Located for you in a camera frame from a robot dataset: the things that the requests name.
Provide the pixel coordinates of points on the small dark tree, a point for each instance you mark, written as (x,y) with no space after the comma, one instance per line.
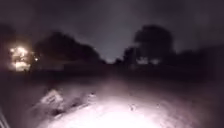
(129,56)

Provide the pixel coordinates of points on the bright lit lamp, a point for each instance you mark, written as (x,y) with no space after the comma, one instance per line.
(20,57)

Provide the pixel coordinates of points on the large dark tree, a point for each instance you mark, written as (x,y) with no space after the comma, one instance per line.
(153,41)

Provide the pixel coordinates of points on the dark grey road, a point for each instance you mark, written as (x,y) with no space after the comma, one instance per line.
(110,96)

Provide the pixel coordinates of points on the dark row of trees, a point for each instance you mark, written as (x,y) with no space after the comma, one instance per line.
(63,50)

